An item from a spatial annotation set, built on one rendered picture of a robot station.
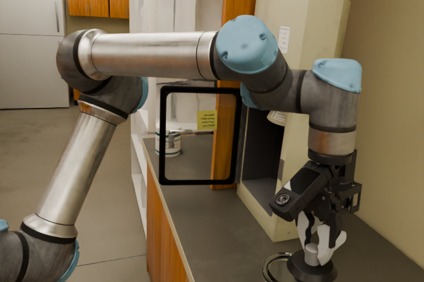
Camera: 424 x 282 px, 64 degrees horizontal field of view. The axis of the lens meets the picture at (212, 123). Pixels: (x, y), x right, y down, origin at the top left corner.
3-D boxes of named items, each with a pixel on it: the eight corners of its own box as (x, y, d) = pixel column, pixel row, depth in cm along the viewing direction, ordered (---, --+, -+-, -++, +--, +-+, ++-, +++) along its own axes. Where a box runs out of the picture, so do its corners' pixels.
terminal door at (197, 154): (234, 184, 137) (243, 88, 124) (158, 185, 132) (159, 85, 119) (234, 183, 137) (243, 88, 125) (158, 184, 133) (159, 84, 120)
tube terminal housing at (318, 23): (288, 187, 148) (317, 1, 124) (335, 231, 119) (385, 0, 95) (236, 193, 140) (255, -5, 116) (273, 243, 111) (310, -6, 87)
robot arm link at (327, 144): (335, 135, 52) (296, 123, 58) (332, 163, 53) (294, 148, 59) (366, 128, 55) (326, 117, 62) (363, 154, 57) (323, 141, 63)
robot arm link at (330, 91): (314, 57, 59) (367, 58, 55) (310, 117, 62) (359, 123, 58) (302, 60, 52) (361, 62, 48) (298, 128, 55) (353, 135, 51)
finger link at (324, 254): (352, 263, 61) (352, 215, 60) (330, 275, 58) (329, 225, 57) (337, 255, 64) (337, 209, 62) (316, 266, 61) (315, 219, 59)
